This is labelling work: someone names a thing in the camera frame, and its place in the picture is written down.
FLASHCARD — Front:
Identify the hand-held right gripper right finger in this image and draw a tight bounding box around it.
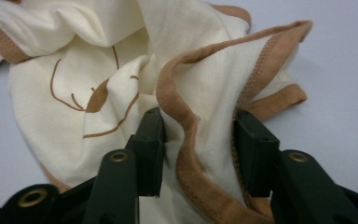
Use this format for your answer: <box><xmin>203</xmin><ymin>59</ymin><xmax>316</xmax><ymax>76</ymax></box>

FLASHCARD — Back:
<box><xmin>233</xmin><ymin>110</ymin><xmax>281</xmax><ymax>199</ymax></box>

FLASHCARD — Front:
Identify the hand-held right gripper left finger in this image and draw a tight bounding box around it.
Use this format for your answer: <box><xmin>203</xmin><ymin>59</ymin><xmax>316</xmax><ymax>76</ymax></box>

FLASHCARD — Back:
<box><xmin>125</xmin><ymin>106</ymin><xmax>166</xmax><ymax>199</ymax></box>

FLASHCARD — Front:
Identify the cream baby bodysuit brown trim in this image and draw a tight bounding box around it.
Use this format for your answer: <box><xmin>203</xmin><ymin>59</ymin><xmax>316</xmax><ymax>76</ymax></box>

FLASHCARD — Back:
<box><xmin>0</xmin><ymin>0</ymin><xmax>313</xmax><ymax>224</ymax></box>

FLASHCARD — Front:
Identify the white table mat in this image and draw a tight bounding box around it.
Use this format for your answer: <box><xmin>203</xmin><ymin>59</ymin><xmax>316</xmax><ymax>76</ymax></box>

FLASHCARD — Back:
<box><xmin>0</xmin><ymin>0</ymin><xmax>358</xmax><ymax>206</ymax></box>

